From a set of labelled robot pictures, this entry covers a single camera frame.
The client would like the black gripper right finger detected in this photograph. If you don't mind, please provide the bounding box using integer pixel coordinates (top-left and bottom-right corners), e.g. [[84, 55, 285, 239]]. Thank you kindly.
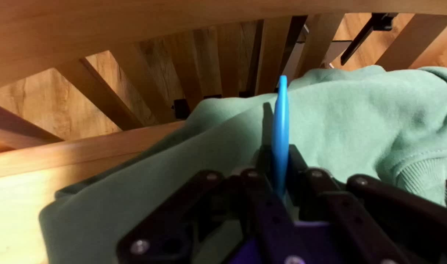
[[287, 145, 447, 264]]

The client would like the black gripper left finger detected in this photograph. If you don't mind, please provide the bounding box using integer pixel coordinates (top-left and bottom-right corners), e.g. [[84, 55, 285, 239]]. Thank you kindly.
[[116, 146, 303, 264]]

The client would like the green sweater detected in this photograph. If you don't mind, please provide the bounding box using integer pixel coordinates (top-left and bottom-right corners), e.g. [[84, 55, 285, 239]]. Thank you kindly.
[[40, 66, 447, 264]]

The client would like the wooden chair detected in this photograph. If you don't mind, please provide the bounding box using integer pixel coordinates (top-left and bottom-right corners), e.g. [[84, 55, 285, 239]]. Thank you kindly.
[[0, 0, 447, 155]]

